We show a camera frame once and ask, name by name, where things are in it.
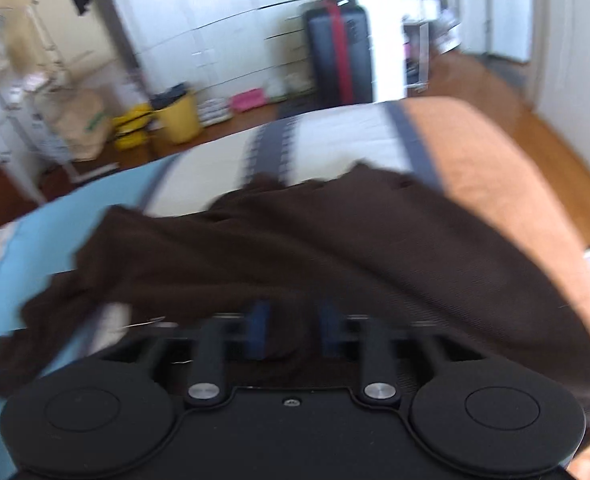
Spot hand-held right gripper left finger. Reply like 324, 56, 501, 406
120, 300, 276, 408

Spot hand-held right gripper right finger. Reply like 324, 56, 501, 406
315, 297, 476, 408

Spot dark brown garment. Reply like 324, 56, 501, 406
0, 160, 590, 413

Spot dark metal clothes rack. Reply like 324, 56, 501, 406
95, 0, 148, 93

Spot white striped shoes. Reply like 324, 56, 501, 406
197, 99, 233, 125

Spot yellow waste bin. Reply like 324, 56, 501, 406
150, 85, 205, 145

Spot pink slippers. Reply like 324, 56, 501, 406
231, 89, 268, 113

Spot yellow plastic bag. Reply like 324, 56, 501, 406
112, 105, 156, 151

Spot white slippers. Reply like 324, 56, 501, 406
267, 72, 316, 102

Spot brown paper bag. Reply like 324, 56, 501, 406
50, 87, 113, 161

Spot cluttered shelf unit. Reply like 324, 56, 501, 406
397, 0, 463, 93

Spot white wardrobe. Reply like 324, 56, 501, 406
100, 0, 356, 111

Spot white door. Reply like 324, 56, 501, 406
530, 0, 590, 126

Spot dark suitcase with red strap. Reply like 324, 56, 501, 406
302, 0, 374, 108

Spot white metal frame table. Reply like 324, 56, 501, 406
0, 0, 120, 203

